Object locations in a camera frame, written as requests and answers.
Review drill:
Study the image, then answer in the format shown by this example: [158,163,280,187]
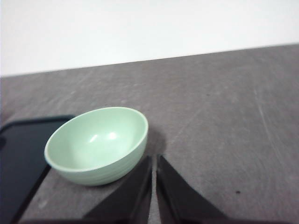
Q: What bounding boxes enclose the light green bowl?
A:
[44,107,149,186]

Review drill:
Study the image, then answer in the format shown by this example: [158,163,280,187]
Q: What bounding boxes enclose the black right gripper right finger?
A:
[156,155,229,224]

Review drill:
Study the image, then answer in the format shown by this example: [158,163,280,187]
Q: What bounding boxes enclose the dark teal rectangular tray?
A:
[0,116,74,224]

